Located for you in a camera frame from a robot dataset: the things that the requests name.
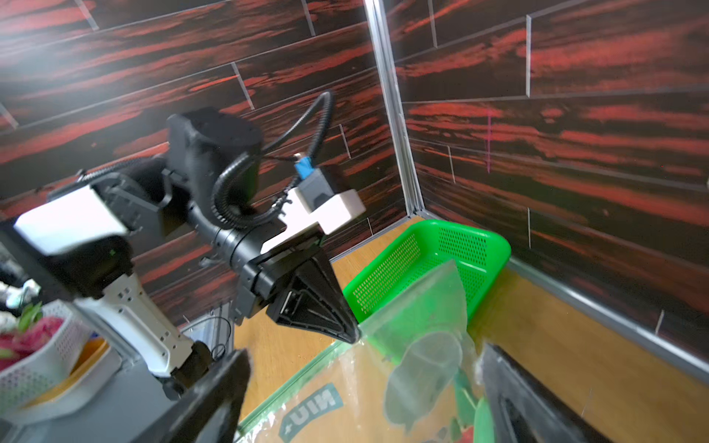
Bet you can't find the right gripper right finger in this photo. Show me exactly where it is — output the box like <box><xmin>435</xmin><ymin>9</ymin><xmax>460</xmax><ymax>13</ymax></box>
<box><xmin>479</xmin><ymin>343</ymin><xmax>609</xmax><ymax>442</ymax></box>

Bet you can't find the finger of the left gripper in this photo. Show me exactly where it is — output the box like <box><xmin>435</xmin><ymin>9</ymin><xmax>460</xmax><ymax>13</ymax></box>
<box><xmin>267</xmin><ymin>245</ymin><xmax>361</xmax><ymax>344</ymax></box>

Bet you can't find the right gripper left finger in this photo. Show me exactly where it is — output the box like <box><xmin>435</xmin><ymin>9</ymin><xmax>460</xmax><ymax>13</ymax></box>
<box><xmin>134</xmin><ymin>349</ymin><xmax>251</xmax><ymax>442</ymax></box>

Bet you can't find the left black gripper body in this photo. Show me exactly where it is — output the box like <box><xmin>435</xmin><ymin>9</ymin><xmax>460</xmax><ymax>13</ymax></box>
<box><xmin>212</xmin><ymin>221</ymin><xmax>324</xmax><ymax>324</ymax></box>

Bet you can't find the clear zip-top bag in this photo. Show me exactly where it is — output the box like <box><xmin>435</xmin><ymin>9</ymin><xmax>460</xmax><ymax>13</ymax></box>
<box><xmin>236</xmin><ymin>262</ymin><xmax>494</xmax><ymax>442</ymax></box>

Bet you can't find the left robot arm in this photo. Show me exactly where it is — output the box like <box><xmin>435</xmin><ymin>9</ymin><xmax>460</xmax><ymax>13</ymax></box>
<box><xmin>1</xmin><ymin>92</ymin><xmax>364</xmax><ymax>400</ymax></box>

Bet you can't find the white plastic basket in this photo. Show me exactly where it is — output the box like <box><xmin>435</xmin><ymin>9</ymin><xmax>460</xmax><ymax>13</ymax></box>
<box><xmin>1</xmin><ymin>301</ymin><xmax>122</xmax><ymax>426</ymax></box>

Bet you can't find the green plastic perforated basket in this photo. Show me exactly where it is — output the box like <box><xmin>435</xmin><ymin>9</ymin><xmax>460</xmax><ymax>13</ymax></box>
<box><xmin>343</xmin><ymin>220</ymin><xmax>511</xmax><ymax>322</ymax></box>

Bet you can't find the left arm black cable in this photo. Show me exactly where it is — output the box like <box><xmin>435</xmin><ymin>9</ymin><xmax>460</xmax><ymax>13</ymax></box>
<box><xmin>209</xmin><ymin>89</ymin><xmax>336</xmax><ymax>231</ymax></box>

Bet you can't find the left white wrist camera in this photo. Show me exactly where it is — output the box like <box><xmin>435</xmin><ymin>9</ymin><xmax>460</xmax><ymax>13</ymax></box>
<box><xmin>261</xmin><ymin>165</ymin><xmax>366</xmax><ymax>253</ymax></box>

